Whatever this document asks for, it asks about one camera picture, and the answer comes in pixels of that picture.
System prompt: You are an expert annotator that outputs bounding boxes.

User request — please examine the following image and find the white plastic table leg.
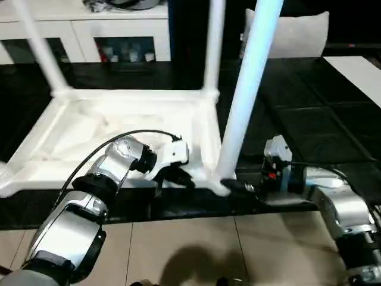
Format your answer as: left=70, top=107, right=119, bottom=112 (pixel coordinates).
left=214, top=0, right=285, bottom=187
left=204, top=0, right=226, bottom=95
left=11, top=0, right=74, bottom=96

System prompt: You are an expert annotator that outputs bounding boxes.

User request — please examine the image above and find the white plastic table top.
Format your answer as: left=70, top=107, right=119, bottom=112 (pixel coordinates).
left=0, top=88, right=239, bottom=198

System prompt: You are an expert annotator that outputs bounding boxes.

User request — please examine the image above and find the black mat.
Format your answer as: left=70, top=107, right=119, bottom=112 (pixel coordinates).
left=0, top=56, right=381, bottom=230

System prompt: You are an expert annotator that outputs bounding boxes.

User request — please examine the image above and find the white flat board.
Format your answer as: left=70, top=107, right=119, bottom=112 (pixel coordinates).
left=323, top=55, right=381, bottom=110

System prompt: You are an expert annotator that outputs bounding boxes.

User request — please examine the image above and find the grey pillow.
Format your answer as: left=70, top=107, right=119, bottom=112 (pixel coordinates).
left=241, top=8, right=330, bottom=59

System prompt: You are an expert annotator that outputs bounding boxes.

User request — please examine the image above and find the black cabinet blue edge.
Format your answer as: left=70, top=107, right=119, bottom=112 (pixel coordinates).
left=168, top=0, right=248, bottom=64

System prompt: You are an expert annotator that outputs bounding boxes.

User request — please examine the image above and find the black bar pink mark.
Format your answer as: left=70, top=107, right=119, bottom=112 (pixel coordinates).
left=327, top=43, right=381, bottom=48

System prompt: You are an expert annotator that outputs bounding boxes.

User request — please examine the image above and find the white cabinet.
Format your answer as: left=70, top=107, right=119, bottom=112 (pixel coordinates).
left=0, top=4, right=172, bottom=65

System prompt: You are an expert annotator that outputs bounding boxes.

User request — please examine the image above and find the grey helmet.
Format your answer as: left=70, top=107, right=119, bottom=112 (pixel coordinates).
left=110, top=0, right=163, bottom=10

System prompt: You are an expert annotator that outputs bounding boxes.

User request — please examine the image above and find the black crumpled bag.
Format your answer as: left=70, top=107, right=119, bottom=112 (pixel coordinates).
left=83, top=0, right=111, bottom=11

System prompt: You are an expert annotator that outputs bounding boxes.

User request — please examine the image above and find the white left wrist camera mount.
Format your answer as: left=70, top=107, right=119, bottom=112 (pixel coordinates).
left=145, top=139, right=190, bottom=181

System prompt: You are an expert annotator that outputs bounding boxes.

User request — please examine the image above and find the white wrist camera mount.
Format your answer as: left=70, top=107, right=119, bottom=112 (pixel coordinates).
left=145, top=139, right=190, bottom=181
left=263, top=135, right=294, bottom=191

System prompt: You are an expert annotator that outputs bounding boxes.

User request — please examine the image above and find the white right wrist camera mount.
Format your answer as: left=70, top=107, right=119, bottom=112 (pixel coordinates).
left=263, top=135, right=294, bottom=191

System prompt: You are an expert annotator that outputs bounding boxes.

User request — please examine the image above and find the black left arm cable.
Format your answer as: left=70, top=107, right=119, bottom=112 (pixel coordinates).
left=58, top=129, right=183, bottom=206

